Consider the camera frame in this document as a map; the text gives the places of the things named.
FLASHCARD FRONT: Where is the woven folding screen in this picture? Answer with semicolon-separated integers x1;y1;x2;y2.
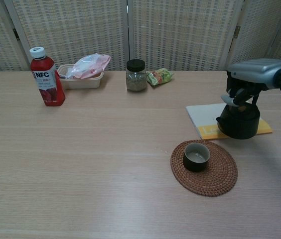
0;0;281;74

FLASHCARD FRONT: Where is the red NFC juice bottle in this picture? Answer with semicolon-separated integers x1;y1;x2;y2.
29;46;66;107

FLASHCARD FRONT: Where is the small black teapot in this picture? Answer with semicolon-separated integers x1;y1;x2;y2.
216;99;260;140

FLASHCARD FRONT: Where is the round brown woven coaster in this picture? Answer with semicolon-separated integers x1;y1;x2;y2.
170;139;239;198

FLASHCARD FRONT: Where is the white and yellow Lexicon book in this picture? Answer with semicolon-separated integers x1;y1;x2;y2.
185;102;273;140

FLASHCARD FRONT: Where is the glass jar with black lid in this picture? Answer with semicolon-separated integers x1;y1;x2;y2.
126;59;148;93

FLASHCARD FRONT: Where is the green and orange snack packet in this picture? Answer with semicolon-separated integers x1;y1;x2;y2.
146;68;175;88

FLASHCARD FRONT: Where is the pink and white snack bag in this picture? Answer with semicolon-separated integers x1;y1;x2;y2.
66;53;112;80

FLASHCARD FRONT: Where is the dark ceramic cup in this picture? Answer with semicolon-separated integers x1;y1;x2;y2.
182;143;211;173

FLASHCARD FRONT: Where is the beige plastic food container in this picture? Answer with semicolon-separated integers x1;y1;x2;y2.
57;64;105;90

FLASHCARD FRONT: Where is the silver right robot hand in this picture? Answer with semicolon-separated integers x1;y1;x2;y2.
220;58;281;108

